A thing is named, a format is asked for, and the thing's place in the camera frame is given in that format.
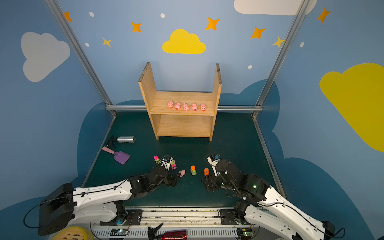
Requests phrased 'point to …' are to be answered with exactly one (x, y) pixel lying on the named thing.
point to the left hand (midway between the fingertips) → (176, 172)
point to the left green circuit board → (119, 232)
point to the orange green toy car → (193, 170)
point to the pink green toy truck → (156, 158)
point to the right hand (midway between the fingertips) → (209, 175)
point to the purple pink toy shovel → (119, 156)
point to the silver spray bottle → (124, 139)
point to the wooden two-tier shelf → (180, 114)
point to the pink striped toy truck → (174, 166)
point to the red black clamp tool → (170, 235)
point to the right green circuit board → (246, 232)
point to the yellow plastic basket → (73, 233)
